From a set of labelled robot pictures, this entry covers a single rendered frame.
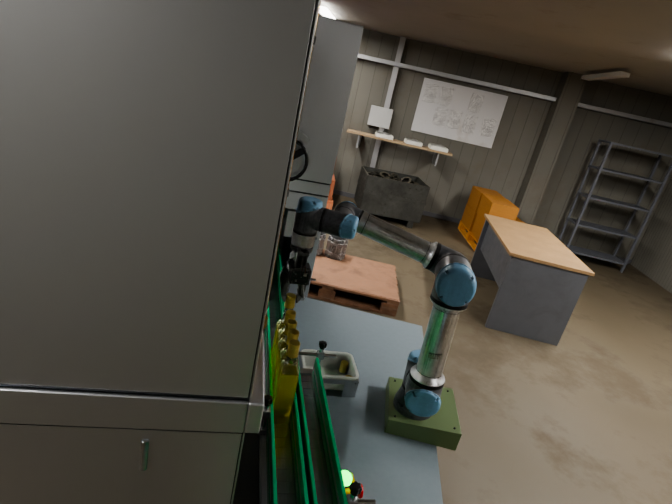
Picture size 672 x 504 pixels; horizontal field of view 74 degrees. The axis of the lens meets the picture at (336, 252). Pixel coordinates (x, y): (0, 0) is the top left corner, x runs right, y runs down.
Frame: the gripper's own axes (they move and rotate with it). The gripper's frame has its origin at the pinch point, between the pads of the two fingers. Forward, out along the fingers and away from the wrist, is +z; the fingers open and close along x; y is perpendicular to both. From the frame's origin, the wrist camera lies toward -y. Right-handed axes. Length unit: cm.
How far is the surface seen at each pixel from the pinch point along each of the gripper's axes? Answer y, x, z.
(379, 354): -34, 53, 44
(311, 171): -85, 14, -26
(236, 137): 76, -24, -61
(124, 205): 75, -37, -50
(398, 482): 36, 39, 44
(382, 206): -506, 209, 93
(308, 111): -85, 7, -54
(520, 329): -192, 261, 112
